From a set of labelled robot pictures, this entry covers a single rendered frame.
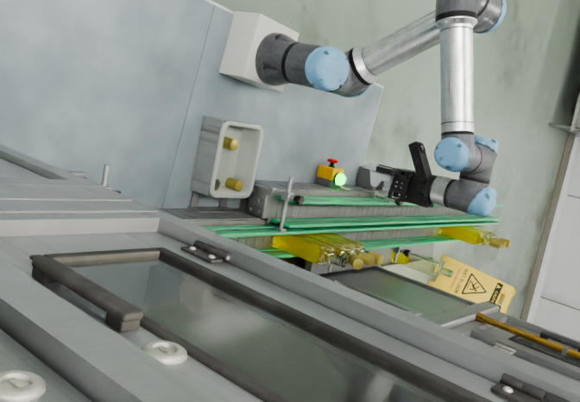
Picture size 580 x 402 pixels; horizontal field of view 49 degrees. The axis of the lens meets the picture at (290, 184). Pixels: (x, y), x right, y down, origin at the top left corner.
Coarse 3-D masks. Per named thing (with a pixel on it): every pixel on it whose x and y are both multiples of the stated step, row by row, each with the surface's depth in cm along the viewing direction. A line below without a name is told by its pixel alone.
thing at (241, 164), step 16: (224, 128) 177; (240, 128) 192; (256, 128) 187; (240, 144) 193; (256, 144) 190; (224, 160) 190; (240, 160) 193; (256, 160) 190; (224, 176) 191; (240, 176) 193; (224, 192) 185; (240, 192) 190
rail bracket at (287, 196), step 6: (288, 180) 186; (270, 186) 190; (288, 186) 186; (270, 192) 189; (276, 192) 189; (282, 192) 186; (288, 192) 185; (282, 198) 186; (288, 198) 185; (294, 198) 183; (300, 198) 183; (300, 204) 184; (282, 210) 187; (282, 216) 187; (282, 222) 187; (276, 228) 188; (282, 228) 188
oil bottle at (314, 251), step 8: (280, 240) 196; (288, 240) 194; (296, 240) 192; (304, 240) 191; (312, 240) 193; (280, 248) 197; (288, 248) 194; (296, 248) 192; (304, 248) 190; (312, 248) 188; (320, 248) 187; (328, 248) 187; (304, 256) 190; (312, 256) 188; (320, 256) 187; (328, 256) 186; (320, 264) 187; (328, 264) 188
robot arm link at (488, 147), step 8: (480, 136) 153; (480, 144) 153; (488, 144) 153; (496, 144) 154; (488, 152) 152; (496, 152) 154; (488, 160) 152; (480, 168) 151; (488, 168) 154; (464, 176) 155; (472, 176) 154; (480, 176) 154; (488, 176) 154
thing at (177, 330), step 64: (0, 192) 83; (64, 192) 92; (0, 256) 64; (64, 256) 67; (128, 256) 73; (192, 256) 79; (256, 256) 78; (0, 320) 49; (64, 320) 47; (128, 320) 51; (192, 320) 58; (256, 320) 62; (320, 320) 65; (384, 320) 65; (0, 384) 39; (64, 384) 41; (128, 384) 39; (192, 384) 41; (256, 384) 46; (320, 384) 50; (384, 384) 53; (448, 384) 54; (512, 384) 56; (576, 384) 56
